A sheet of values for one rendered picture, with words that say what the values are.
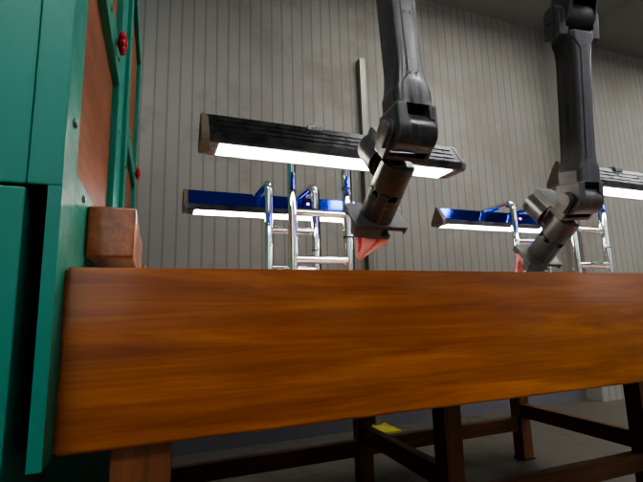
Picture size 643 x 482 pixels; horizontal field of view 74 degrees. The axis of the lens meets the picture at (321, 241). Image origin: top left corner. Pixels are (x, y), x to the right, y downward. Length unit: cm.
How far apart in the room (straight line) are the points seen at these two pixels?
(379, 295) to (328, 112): 249
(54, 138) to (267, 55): 260
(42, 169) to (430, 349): 50
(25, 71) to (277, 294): 35
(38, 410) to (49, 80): 32
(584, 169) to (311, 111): 217
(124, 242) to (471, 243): 289
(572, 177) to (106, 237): 86
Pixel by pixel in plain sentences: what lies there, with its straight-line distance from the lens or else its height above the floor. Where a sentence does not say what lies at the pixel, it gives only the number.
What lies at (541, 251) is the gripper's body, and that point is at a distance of 107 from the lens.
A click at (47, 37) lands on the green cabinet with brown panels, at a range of 55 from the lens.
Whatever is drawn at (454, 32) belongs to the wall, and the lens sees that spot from 394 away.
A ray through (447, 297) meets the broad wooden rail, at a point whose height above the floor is 73.
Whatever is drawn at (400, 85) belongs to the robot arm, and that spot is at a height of 104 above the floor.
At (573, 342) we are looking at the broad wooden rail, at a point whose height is 65.
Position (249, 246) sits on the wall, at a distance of 256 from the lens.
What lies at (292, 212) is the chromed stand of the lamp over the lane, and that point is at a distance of 106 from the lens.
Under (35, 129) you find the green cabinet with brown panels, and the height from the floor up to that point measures 89.
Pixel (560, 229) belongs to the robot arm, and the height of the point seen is 87.
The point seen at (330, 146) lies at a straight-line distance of 93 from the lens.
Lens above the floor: 71
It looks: 9 degrees up
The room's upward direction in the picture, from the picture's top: 2 degrees counter-clockwise
